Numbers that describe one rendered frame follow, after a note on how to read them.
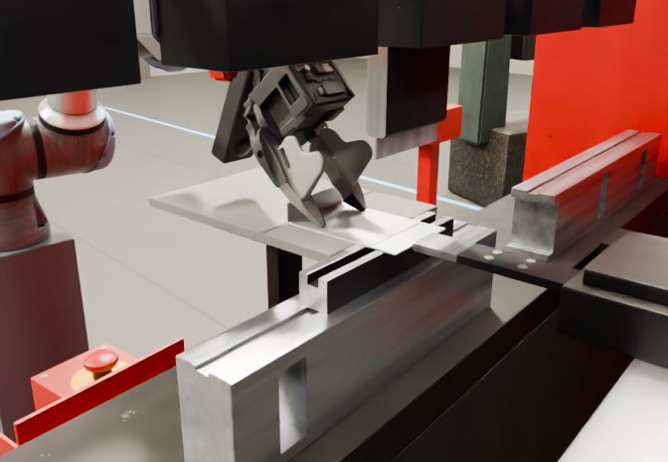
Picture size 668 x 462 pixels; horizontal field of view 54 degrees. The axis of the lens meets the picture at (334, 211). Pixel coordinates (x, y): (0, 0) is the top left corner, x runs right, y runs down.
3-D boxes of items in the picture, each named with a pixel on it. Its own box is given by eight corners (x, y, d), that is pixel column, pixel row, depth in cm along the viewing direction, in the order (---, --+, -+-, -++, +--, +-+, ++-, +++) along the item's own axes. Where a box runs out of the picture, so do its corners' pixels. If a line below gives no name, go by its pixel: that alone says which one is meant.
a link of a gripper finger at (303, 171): (328, 205, 58) (296, 116, 61) (292, 233, 62) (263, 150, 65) (354, 204, 60) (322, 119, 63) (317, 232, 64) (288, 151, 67)
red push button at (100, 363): (107, 369, 82) (104, 343, 81) (127, 380, 79) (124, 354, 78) (79, 384, 79) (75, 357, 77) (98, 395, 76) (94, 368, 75)
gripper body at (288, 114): (309, 111, 60) (246, 4, 62) (260, 159, 66) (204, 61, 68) (361, 100, 66) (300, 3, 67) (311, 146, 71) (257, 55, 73)
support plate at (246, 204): (264, 173, 87) (263, 165, 86) (437, 214, 71) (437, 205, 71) (149, 206, 74) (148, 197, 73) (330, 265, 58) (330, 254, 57)
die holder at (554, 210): (620, 177, 127) (627, 128, 124) (654, 183, 124) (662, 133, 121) (505, 253, 91) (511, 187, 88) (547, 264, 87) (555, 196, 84)
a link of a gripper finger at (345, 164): (393, 189, 65) (332, 116, 65) (356, 217, 69) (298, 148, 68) (406, 176, 67) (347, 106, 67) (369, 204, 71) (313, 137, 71)
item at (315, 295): (426, 237, 70) (428, 211, 69) (451, 244, 68) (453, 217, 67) (299, 304, 55) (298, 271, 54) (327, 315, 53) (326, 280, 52)
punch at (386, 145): (426, 139, 65) (431, 39, 62) (444, 142, 64) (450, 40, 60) (366, 158, 57) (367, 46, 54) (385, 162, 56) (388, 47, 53)
